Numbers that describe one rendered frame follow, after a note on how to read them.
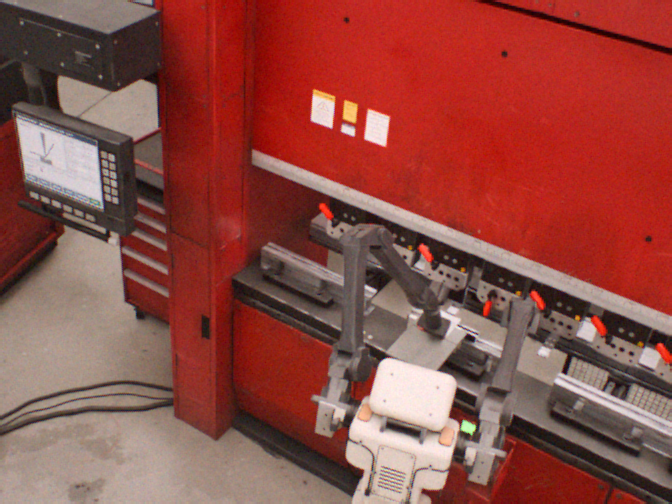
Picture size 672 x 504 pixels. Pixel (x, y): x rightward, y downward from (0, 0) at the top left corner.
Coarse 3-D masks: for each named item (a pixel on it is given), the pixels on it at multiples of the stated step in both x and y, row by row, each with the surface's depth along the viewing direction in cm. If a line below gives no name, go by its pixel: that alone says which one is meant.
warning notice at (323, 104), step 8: (320, 96) 272; (328, 96) 270; (320, 104) 274; (328, 104) 272; (312, 112) 277; (320, 112) 275; (328, 112) 273; (312, 120) 279; (320, 120) 277; (328, 120) 275
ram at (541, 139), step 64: (256, 0) 268; (320, 0) 255; (384, 0) 243; (448, 0) 232; (256, 64) 281; (320, 64) 266; (384, 64) 253; (448, 64) 241; (512, 64) 230; (576, 64) 220; (640, 64) 211; (256, 128) 295; (320, 128) 279; (448, 128) 251; (512, 128) 240; (576, 128) 229; (640, 128) 219; (384, 192) 276; (448, 192) 262; (512, 192) 249; (576, 192) 238; (640, 192) 227; (576, 256) 248; (640, 256) 236; (640, 320) 246
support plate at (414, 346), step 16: (416, 320) 292; (400, 336) 284; (416, 336) 285; (432, 336) 285; (448, 336) 286; (464, 336) 287; (400, 352) 277; (416, 352) 278; (432, 352) 278; (448, 352) 279; (432, 368) 272
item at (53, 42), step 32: (0, 0) 252; (32, 0) 254; (64, 0) 256; (96, 0) 258; (0, 32) 260; (32, 32) 252; (64, 32) 246; (96, 32) 240; (128, 32) 246; (32, 64) 260; (64, 64) 253; (96, 64) 246; (128, 64) 250; (160, 64) 265; (32, 96) 281
